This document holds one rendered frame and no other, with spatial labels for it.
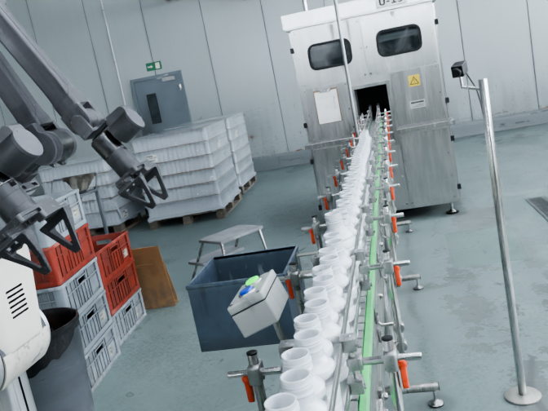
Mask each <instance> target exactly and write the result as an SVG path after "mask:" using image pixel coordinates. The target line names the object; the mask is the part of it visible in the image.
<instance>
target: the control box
mask: <svg viewBox="0 0 548 411"><path fill-rule="evenodd" d="M250 285H252V286H253V289H252V290H251V291H249V292H248V293H246V294H244V295H242V296H240V292H241V290H243V289H244V288H245V287H247V286H250ZM250 285H246V283H245V284H244V285H243V286H242V287H241V288H240V290H239V291H238V293H237V294H236V297H235V298H234V299H233V300H232V302H231V304H230V305H229V307H228V312H229V313H230V315H231V316H232V319H233V320H234V321H235V323H236V325H237V327H238V328H239V330H240V331H241V333H242V334H243V336H244V337H245V338H247V337H249V336H250V335H252V334H255V333H257V332H258V331H260V330H262V329H265V328H267V327H268V326H270V325H273V326H274V329H275V331H276V334H277V336H278V338H279V339H280V340H289V339H288V338H287V337H286V336H285V335H284V332H283V330H282V328H281V325H280V322H279V319H280V317H281V313H282V312H283V310H284V307H285V304H286V302H287V299H288V297H289V295H288V294H287V292H286V290H285V288H284V286H283V285H282V284H281V282H280V280H279V278H278V277H277V275H276V273H275V272H274V270H270V271H269V272H266V273H264V274H262V275H261V276H259V278H258V279H257V280H256V281H255V282H254V283H252V284H250Z"/></svg>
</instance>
